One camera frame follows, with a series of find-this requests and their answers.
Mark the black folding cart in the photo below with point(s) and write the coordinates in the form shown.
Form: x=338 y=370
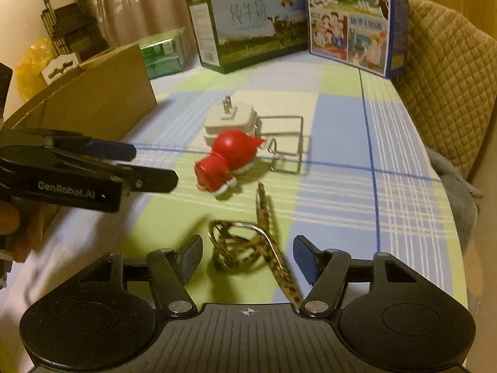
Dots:
x=73 y=28

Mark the green tissue pack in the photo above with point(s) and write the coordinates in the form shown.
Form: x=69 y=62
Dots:
x=163 y=54

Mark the stacked cardboard boxes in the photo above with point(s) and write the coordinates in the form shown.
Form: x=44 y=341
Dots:
x=61 y=66

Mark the metal wire rack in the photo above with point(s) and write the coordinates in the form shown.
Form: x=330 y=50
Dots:
x=285 y=142

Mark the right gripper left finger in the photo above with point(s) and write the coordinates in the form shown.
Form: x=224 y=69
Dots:
x=170 y=271

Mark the quilted beige chair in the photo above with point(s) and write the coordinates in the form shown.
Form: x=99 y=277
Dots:
x=448 y=83

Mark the green white milk carton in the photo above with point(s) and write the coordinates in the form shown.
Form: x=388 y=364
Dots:
x=233 y=34

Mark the grey blanket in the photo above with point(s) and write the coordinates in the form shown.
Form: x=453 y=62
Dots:
x=461 y=195

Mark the red figurine toy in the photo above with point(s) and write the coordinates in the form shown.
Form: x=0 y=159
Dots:
x=232 y=152

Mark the white power adapter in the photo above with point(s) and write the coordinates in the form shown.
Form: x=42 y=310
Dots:
x=229 y=116

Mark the blue milk carton box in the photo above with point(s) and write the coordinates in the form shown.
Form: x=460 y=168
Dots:
x=367 y=34

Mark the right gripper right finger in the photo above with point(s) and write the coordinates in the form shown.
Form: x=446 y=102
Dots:
x=326 y=272

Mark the plaid tablecloth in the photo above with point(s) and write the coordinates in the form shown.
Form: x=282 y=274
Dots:
x=352 y=174

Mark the open brown cardboard box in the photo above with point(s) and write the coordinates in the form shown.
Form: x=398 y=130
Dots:
x=104 y=97

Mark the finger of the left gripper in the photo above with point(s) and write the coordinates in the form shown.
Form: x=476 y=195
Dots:
x=39 y=169
x=68 y=141

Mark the yellow plastic bag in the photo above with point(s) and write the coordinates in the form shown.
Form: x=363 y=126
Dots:
x=28 y=72

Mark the person hand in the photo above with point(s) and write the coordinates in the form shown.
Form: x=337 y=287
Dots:
x=25 y=221

